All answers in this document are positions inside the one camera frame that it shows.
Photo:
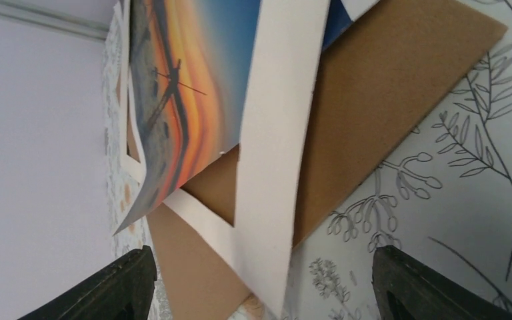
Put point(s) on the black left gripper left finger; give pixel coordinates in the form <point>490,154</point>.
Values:
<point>122,290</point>

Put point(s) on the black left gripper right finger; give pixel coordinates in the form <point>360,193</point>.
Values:
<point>407,289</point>

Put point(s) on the brown cardboard backing board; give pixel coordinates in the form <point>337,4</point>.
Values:
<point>374,83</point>

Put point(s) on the sunset landscape photo print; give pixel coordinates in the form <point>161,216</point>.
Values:
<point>185,68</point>

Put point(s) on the white photo mat border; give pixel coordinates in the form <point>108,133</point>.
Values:
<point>243,203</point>

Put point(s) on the aluminium enclosure corner post right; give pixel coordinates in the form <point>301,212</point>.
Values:
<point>38,16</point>

